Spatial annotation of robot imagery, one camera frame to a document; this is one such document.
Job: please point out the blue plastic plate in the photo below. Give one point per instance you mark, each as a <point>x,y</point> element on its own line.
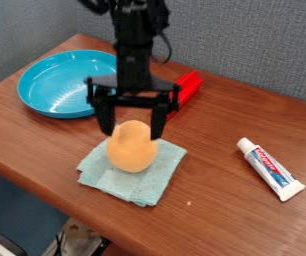
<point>50,86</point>

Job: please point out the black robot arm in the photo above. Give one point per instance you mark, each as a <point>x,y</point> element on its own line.
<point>139,21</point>

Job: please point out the grey object under table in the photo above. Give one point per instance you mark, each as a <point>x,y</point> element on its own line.
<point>77,240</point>

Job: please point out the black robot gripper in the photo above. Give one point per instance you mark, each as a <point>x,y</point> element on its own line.
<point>135,88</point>

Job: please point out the light green folded cloth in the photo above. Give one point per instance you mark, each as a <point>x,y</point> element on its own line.
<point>140,188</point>

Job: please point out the white toothpaste tube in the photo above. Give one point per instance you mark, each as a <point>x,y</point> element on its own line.
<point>276,176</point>

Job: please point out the yellow egg-shaped ball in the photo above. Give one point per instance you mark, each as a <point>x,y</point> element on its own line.
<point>131,149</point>

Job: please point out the red plastic block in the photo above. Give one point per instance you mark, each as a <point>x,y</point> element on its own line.
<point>189,83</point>

